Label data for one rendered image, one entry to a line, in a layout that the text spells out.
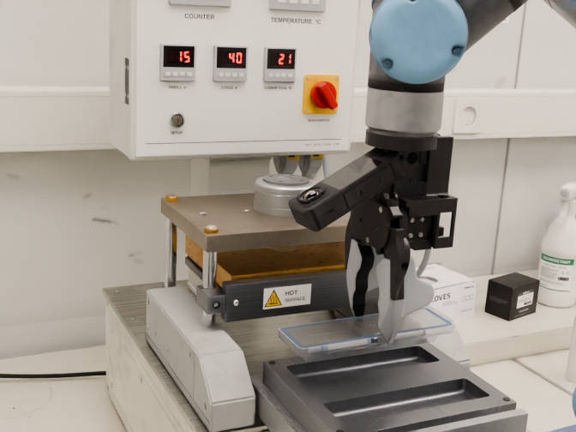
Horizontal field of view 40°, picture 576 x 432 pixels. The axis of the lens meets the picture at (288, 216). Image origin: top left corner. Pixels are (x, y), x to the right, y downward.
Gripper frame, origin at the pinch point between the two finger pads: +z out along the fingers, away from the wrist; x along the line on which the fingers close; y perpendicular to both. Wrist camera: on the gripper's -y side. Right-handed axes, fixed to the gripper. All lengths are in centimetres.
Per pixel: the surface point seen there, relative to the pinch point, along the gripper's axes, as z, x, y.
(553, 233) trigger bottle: 10, 49, 73
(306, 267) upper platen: -1.7, 13.6, -0.7
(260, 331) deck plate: 11.2, 25.2, -1.1
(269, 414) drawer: 8.4, -0.5, -11.2
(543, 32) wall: -29, 70, 82
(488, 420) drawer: 3.2, -16.7, 2.8
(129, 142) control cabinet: -13.3, 35.3, -16.5
